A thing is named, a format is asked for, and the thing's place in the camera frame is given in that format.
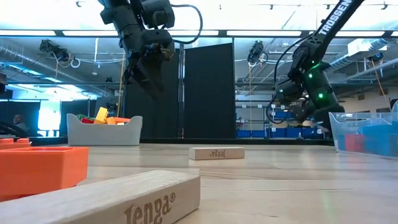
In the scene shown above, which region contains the small orange toy brick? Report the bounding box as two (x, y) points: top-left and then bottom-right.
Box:
(0, 146), (90, 202)

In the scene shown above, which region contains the white ventilation duct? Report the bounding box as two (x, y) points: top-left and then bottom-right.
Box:
(326, 39), (389, 74)

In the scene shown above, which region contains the yellow hanging strap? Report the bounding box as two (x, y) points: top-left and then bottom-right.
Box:
(116, 52), (127, 119)

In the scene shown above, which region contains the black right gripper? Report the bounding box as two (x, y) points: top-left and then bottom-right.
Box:
(294, 63), (346, 131)

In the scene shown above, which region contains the silver ventilation duct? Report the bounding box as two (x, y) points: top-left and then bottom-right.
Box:
(0, 43), (109, 94)

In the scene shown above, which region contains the amber yellow toy brick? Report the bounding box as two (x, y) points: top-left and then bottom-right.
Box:
(94, 107), (109, 124)

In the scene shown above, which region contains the white plastic bin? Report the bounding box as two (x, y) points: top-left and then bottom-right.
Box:
(67, 113), (143, 146)

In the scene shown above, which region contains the black ceiling-hung device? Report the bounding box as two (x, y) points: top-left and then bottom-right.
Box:
(247, 39), (269, 66)
(39, 39), (71, 63)

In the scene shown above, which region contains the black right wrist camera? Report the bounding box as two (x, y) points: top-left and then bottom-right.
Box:
(275, 81), (305, 105)

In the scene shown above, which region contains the clear plastic bin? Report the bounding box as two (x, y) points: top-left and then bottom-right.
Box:
(328, 101), (398, 161)

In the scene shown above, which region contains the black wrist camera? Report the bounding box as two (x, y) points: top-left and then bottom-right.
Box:
(275, 81), (305, 105)
(141, 0), (176, 30)

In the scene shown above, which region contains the person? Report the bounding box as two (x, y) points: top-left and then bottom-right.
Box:
(12, 113), (29, 137)

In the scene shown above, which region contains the black folding partition screen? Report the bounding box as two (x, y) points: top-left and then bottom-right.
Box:
(124, 42), (236, 141)

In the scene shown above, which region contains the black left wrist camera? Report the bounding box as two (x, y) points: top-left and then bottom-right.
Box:
(141, 0), (176, 30)

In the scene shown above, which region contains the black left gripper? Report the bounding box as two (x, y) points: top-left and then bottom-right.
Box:
(119, 29), (175, 101)

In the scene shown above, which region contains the yellow hanging cord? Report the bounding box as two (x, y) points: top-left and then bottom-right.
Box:
(371, 58), (388, 100)

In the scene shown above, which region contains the shelf with blue bins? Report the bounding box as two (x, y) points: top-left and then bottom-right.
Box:
(236, 104), (326, 139)

